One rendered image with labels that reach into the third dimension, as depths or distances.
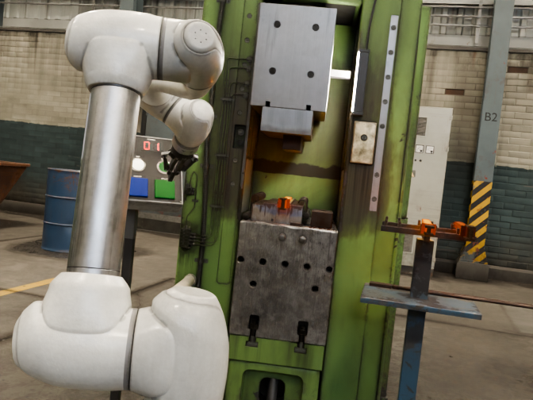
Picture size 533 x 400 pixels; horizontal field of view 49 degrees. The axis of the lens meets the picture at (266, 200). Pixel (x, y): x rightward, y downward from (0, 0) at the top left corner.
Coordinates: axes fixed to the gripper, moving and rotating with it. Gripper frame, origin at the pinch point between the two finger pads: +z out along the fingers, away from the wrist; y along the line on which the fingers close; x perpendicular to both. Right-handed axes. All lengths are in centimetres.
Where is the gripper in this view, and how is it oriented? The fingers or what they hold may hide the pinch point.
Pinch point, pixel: (171, 173)
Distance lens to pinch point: 210.4
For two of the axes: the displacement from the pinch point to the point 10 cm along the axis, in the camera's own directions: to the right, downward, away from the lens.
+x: -0.8, -9.0, 4.2
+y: 9.3, 0.8, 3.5
